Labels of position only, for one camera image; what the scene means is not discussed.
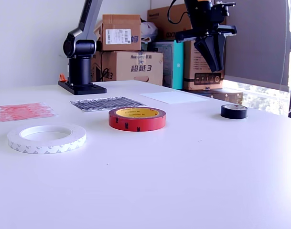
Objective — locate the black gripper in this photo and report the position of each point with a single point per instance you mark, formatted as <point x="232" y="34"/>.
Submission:
<point x="200" y="16"/>

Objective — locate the black tape roll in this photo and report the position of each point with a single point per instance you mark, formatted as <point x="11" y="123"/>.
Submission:
<point x="233" y="114"/>

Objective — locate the red tape roll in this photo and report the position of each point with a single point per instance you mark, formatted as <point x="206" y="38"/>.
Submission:
<point x="135" y="124"/>

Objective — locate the white tape roll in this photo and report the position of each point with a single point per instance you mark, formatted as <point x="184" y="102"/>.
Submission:
<point x="47" y="146"/>

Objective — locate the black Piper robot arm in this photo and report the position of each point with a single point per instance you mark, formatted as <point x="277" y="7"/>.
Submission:
<point x="79" y="71"/>

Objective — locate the tall GX760A cardboard box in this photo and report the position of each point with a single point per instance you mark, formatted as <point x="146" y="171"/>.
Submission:
<point x="193" y="71"/>

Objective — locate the teal sided box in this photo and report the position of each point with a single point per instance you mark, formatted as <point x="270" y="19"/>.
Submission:
<point x="178" y="64"/>

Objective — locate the grey roller blind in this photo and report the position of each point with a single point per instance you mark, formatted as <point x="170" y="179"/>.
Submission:
<point x="255" y="47"/>

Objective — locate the blank white paper sheet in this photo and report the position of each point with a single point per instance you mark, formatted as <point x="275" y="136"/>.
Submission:
<point x="174" y="97"/>

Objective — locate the white plastic bag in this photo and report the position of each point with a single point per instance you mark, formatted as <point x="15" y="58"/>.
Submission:
<point x="148" y="29"/>

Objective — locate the cardboard box blue print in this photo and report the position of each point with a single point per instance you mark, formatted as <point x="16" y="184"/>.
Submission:
<point x="140" y="78"/>

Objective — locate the small labelled cardboard box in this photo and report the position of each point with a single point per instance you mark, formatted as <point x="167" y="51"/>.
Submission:
<point x="126" y="23"/>

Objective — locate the black scribbled paper sheet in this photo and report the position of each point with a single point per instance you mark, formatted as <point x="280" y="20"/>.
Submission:
<point x="107" y="103"/>

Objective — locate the orange clamp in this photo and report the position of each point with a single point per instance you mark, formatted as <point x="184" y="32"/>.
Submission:
<point x="61" y="77"/>

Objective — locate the red scribbled paper sheet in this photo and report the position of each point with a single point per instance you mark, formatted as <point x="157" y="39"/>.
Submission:
<point x="23" y="112"/>

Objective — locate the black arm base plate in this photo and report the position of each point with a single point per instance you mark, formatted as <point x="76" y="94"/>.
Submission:
<point x="88" y="89"/>

